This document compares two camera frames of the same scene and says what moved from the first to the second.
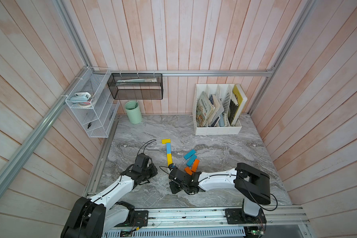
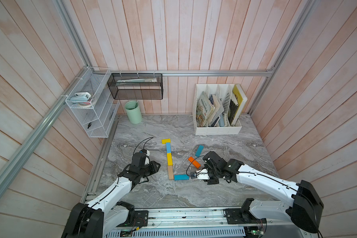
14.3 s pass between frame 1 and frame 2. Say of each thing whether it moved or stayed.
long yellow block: stayed
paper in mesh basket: stayed
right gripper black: moved
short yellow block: stayed
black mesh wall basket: stayed
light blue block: stayed
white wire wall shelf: stayed
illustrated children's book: stayed
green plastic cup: stayed
